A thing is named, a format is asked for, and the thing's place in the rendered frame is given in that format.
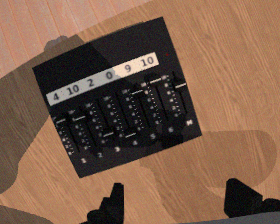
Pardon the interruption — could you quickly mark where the black lighting desk with faders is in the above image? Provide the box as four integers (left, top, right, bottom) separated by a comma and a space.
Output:
32, 16, 202, 179

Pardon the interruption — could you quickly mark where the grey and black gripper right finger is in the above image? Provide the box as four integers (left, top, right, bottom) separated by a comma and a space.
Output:
224, 178, 280, 218

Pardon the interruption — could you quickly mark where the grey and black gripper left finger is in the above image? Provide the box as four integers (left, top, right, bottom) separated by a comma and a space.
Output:
80, 183, 124, 224

